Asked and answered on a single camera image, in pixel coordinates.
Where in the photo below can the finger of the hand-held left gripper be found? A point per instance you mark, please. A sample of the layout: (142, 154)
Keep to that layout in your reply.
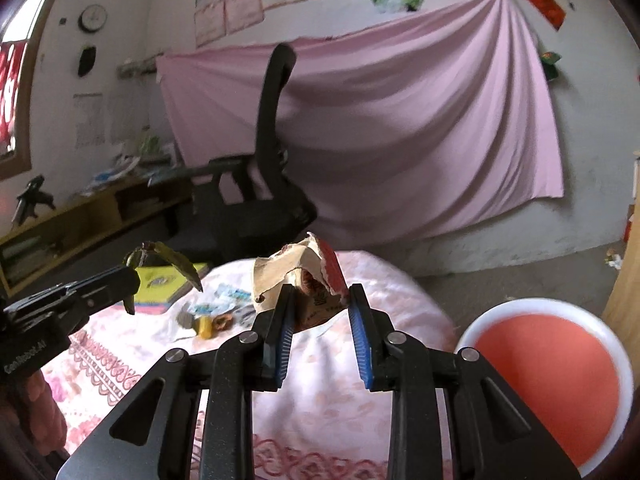
(105, 287)

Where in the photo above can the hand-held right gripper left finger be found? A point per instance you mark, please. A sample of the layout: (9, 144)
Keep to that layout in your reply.
(285, 340)

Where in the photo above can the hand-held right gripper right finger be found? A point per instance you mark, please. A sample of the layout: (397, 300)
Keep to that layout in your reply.
(359, 345)

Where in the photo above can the green wrapper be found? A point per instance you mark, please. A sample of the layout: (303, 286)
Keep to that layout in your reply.
(172, 260)

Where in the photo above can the torn cardboard box piece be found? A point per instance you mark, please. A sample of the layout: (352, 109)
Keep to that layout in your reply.
(300, 265)

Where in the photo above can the red basin with white rim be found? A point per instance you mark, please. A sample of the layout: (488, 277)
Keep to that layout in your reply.
(545, 375)

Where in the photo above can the person's left hand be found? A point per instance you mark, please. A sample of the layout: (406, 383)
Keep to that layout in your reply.
(45, 410)

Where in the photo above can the grey flat wrapper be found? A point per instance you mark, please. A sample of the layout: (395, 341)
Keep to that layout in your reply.
(245, 315)

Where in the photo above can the yellow book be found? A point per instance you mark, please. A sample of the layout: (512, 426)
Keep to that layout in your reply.
(160, 282)

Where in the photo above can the orange brown scrap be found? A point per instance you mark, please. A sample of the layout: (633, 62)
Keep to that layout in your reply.
(221, 322)

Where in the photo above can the pink printed blanket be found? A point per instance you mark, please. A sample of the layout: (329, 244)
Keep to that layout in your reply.
(325, 410)

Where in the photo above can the low wooden shelf unit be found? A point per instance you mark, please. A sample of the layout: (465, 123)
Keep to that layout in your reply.
(75, 215)

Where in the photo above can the yellow small packet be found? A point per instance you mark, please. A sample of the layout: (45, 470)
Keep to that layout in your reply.
(206, 327)

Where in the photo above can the grey crumpled scrap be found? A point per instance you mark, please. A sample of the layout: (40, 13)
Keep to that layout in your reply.
(186, 320)

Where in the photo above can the pile of papers and books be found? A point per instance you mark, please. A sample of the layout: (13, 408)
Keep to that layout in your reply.
(120, 170)

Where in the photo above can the black office chair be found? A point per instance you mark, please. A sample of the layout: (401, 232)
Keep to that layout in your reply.
(272, 170)

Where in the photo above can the window with red paper cutouts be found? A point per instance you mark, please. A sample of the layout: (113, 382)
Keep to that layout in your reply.
(12, 105)

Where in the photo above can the pink cloth sheet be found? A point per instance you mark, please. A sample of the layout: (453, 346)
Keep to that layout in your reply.
(400, 135)

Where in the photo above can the light wooden cabinet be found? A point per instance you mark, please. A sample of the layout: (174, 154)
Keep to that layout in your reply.
(625, 305)

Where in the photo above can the floor litter scrap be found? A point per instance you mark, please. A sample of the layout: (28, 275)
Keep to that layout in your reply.
(614, 259)

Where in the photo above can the white paper wall notice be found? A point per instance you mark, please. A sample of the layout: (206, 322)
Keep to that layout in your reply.
(89, 120)

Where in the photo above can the black oval wall object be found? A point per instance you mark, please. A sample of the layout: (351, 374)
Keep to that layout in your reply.
(86, 61)

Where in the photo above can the round wall clock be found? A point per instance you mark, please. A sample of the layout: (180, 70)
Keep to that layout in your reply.
(93, 17)

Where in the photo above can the cluster of wall certificates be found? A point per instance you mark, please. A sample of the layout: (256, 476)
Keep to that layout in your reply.
(240, 7)

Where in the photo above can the green and red wall ornament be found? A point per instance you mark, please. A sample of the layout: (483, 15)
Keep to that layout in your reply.
(550, 62)

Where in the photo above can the red paper wall sheet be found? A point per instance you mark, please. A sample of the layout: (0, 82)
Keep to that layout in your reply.
(542, 4)

